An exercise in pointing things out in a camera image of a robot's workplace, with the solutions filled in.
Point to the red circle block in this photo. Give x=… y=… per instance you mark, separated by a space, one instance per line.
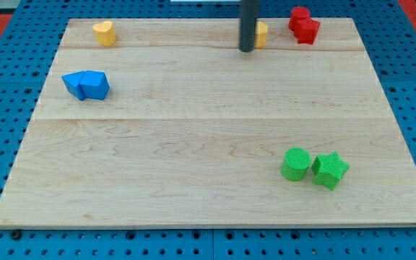
x=298 y=13

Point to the green circle block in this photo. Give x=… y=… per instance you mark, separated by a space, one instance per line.
x=295 y=164

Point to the yellow hexagon block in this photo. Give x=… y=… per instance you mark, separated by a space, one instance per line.
x=261 y=35

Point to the wooden board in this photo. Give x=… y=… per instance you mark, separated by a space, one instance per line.
x=193 y=132

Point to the blue pentagon block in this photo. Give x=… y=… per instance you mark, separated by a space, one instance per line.
x=94 y=85

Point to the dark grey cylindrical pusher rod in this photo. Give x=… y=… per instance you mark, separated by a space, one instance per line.
x=249 y=10

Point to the green star block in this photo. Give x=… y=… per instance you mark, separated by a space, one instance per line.
x=329 y=170

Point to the red pentagon block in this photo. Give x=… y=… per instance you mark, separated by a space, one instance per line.
x=306 y=30

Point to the yellow heart block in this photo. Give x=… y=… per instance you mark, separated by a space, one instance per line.
x=105 y=33

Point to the blue triangle block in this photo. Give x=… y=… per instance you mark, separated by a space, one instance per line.
x=72 y=83

